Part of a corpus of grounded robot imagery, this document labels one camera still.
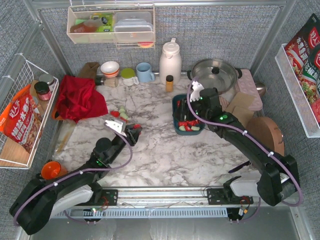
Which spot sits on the red snack bag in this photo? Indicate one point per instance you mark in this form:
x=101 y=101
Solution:
x=19 y=121

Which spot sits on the striped oven mitt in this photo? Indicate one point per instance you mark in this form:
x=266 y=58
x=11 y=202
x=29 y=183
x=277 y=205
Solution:
x=224 y=103

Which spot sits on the orange cup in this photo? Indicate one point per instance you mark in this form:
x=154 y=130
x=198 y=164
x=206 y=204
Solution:
x=52 y=170

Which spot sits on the stainless steel pot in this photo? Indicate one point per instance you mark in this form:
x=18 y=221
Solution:
x=215 y=73

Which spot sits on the green lidded cup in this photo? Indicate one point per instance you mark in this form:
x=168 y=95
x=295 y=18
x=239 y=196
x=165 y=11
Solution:
x=129 y=77

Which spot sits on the clear plastic container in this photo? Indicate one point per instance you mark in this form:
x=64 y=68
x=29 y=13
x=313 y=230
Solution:
x=133 y=26

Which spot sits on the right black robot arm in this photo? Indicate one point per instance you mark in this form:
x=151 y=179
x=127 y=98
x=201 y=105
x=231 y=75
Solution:
x=279 y=174

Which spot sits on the pepper grinder bottle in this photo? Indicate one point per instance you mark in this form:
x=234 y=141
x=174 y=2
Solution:
x=108 y=82

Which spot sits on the white thermos jug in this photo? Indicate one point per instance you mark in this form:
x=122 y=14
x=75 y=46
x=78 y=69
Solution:
x=170 y=62

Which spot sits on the cream wall storage box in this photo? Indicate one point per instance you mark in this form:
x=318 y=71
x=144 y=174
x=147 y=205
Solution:
x=98 y=24

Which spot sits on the silver lid jar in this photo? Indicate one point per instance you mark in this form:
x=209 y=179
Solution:
x=49 y=79

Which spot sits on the blue mug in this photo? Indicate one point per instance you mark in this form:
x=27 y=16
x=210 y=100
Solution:
x=144 y=73

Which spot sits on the red cloth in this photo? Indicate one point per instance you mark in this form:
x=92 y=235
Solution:
x=78 y=99

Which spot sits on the white orange striped bowl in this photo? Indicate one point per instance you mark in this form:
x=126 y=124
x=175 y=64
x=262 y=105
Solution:
x=110 y=69

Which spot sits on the white wire side basket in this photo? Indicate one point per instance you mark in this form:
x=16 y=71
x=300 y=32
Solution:
x=13 y=155

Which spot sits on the teal storage basket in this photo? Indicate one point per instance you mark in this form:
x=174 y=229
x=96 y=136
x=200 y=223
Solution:
x=193 y=127

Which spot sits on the brown paper bag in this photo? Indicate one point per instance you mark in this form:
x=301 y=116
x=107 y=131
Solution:
x=89 y=70

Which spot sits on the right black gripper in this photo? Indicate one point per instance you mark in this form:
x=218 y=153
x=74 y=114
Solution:
x=184 y=110

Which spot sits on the orange spice bottle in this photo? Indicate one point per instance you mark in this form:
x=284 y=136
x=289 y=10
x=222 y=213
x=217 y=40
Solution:
x=169 y=83

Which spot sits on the round wooden board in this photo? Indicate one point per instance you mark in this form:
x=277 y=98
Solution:
x=267 y=132

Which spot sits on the red seasoning packet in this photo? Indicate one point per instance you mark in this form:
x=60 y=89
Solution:
x=303 y=52

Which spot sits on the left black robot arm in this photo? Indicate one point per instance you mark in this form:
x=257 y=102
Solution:
x=33 y=207

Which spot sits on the white right wall basket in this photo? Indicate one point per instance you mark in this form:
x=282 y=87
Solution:
x=302 y=107

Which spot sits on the dark lid jar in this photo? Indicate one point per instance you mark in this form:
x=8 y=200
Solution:
x=42 y=90

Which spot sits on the brown cardboard sheet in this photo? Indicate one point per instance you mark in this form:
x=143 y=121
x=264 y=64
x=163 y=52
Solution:
x=242 y=100
x=244 y=115

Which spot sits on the pink egg tray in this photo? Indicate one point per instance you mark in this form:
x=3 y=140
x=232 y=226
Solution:
x=245 y=84

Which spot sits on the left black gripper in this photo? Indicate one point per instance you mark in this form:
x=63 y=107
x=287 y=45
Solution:
x=132 y=132

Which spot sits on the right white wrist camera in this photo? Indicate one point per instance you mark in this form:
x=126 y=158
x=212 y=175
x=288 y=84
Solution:
x=197 y=88

